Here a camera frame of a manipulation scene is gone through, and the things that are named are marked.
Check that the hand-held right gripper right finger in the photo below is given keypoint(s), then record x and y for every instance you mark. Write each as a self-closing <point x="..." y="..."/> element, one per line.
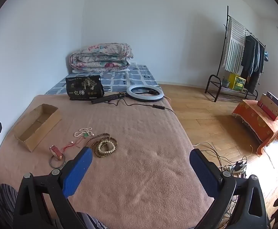
<point x="203" y="171"/>

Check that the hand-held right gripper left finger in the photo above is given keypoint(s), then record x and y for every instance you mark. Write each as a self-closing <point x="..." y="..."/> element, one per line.
<point x="78" y="169"/>

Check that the dark thin bangle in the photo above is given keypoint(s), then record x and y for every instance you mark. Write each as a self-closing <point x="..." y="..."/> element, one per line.
<point x="52" y="165"/>

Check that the cardboard box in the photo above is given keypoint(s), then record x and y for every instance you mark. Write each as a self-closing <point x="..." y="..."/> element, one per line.
<point x="46" y="121"/>

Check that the white power strip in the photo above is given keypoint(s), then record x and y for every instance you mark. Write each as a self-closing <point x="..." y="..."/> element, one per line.
<point x="239" y="170"/>

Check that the black charger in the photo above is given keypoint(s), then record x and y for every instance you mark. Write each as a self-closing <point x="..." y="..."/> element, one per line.
<point x="239" y="165"/>

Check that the pink blanket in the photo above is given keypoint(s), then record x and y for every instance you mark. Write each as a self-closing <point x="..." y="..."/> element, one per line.
<point x="141" y="148"/>

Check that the orange cloth covered table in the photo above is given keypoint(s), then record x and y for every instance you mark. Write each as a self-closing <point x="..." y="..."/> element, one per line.
<point x="255" y="119"/>

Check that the black folded tripod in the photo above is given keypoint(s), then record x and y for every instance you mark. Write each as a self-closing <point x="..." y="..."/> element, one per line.
<point x="108" y="98"/>

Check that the black printed bag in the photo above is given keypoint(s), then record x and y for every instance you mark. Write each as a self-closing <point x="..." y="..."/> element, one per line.
<point x="84" y="88"/>

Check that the tan long box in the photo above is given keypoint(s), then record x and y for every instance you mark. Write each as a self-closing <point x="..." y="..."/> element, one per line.
<point x="270" y="111"/>

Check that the yellow crate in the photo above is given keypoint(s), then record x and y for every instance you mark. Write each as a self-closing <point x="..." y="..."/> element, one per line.
<point x="236" y="81"/>

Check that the black clothes rack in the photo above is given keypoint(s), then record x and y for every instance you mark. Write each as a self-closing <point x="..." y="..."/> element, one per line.
<point x="214" y="75"/>

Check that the blue checked bed sheet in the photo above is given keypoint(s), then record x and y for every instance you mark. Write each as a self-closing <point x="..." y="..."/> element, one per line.
<point x="120" y="78"/>

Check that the dark long box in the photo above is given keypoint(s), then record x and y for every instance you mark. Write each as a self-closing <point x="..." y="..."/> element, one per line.
<point x="274" y="99"/>

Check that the folded floral quilt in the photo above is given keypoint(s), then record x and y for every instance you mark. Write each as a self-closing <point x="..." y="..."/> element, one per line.
<point x="100" y="57"/>

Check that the row of dark hanging clothes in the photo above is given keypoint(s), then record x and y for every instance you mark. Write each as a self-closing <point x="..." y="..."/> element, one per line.
<point x="248" y="54"/>

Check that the striped grey towel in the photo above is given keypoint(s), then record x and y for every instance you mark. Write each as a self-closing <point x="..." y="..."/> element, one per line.
<point x="234" y="45"/>

